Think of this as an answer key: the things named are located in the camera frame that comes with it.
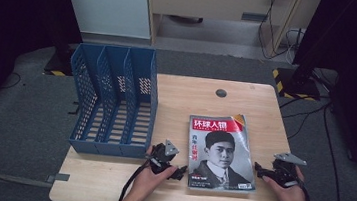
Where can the person's right hand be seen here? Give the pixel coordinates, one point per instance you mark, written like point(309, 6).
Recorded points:
point(291, 199)

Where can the blue file rack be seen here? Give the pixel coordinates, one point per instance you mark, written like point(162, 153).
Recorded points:
point(137, 62)

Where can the black curtain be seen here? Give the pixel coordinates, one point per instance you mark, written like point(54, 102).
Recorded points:
point(354, 65)
point(13, 29)

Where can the white cabinet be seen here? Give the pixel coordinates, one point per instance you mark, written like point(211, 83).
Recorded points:
point(109, 2)

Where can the wooden desk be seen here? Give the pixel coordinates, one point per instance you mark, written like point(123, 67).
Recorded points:
point(203, 2)

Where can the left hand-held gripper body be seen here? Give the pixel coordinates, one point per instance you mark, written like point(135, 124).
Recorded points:
point(160, 155)

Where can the person's left hand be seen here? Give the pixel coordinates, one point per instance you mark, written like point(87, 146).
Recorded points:
point(149, 186)

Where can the grey tape piece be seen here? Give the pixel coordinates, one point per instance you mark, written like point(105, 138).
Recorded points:
point(59, 177)

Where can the portrait cover magazine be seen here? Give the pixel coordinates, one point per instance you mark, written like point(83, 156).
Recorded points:
point(224, 152)

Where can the striped black stand base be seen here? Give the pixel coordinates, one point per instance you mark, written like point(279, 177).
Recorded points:
point(296, 88)
point(59, 66)

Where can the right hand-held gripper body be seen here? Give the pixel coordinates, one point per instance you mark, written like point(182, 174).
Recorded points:
point(284, 172)

